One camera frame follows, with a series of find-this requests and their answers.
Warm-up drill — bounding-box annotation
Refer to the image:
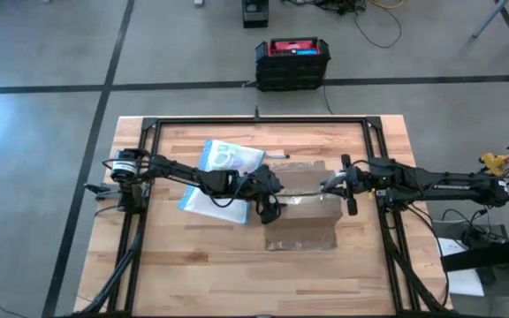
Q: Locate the red black toolbox stack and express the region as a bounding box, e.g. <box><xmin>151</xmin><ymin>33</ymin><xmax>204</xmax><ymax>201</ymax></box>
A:
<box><xmin>254</xmin><ymin>36</ymin><xmax>331</xmax><ymax>93</ymax></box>

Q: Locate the brown cardboard box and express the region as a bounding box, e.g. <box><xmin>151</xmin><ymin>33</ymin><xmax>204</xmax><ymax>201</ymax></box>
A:
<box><xmin>262</xmin><ymin>159</ymin><xmax>344</xmax><ymax>252</ymax></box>

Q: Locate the yellow floor cable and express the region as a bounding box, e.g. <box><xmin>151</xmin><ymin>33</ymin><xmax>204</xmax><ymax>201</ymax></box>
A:
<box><xmin>367</xmin><ymin>0</ymin><xmax>406</xmax><ymax>11</ymax></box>

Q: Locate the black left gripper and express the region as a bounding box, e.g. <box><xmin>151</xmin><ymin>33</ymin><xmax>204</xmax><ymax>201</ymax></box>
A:
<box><xmin>245</xmin><ymin>163</ymin><xmax>285</xmax><ymax>225</ymax></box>

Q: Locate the black flat bar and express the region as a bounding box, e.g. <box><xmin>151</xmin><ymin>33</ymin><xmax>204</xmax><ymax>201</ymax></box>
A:
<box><xmin>439</xmin><ymin>235</ymin><xmax>509</xmax><ymax>274</ymax></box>

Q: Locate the yellow plug connector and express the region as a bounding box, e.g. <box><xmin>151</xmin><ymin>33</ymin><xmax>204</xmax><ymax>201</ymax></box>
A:
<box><xmin>478</xmin><ymin>152</ymin><xmax>509</xmax><ymax>178</ymax></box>

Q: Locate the black toolbox cable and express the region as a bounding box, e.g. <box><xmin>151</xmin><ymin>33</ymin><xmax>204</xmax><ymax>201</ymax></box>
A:
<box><xmin>322</xmin><ymin>74</ymin><xmax>336</xmax><ymax>116</ymax></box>

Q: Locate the white paper sheet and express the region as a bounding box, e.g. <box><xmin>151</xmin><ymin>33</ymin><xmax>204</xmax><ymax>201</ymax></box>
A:
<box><xmin>437</xmin><ymin>237</ymin><xmax>486</xmax><ymax>298</ymax></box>

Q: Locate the black aluminium table frame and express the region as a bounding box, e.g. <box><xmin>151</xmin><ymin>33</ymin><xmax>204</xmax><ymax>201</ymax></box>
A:
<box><xmin>71</xmin><ymin>115</ymin><xmax>454</xmax><ymax>318</ymax></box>

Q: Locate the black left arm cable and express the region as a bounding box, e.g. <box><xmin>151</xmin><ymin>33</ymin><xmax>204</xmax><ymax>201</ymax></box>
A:
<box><xmin>205</xmin><ymin>176</ymin><xmax>247</xmax><ymax>209</ymax></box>

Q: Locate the grey table leg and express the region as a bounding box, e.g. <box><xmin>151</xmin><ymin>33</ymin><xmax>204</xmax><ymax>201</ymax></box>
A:
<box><xmin>471</xmin><ymin>0</ymin><xmax>509</xmax><ymax>41</ymax></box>

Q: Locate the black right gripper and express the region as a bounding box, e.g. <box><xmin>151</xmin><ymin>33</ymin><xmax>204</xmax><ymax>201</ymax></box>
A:
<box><xmin>324</xmin><ymin>153</ymin><xmax>376</xmax><ymax>217</ymax></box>

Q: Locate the white mesh blue-zipper bag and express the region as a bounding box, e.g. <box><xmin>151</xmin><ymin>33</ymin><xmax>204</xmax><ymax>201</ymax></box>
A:
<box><xmin>177</xmin><ymin>139</ymin><xmax>291</xmax><ymax>225</ymax></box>

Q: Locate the small black floor case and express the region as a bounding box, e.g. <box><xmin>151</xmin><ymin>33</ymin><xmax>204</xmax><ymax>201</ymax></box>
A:
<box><xmin>241</xmin><ymin>0</ymin><xmax>270</xmax><ymax>29</ymax></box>

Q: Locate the black floor cable bundle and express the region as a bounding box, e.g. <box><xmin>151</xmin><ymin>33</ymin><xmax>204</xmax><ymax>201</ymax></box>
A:
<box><xmin>280</xmin><ymin>0</ymin><xmax>404</xmax><ymax>49</ymax></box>

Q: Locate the white green cable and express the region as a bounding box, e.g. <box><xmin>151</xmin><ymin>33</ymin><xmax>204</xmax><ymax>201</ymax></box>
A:
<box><xmin>214</xmin><ymin>148</ymin><xmax>238</xmax><ymax>170</ymax></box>

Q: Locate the black side cable bundle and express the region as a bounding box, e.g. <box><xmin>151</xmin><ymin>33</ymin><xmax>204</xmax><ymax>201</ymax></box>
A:
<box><xmin>430</xmin><ymin>202</ymin><xmax>509</xmax><ymax>244</ymax></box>

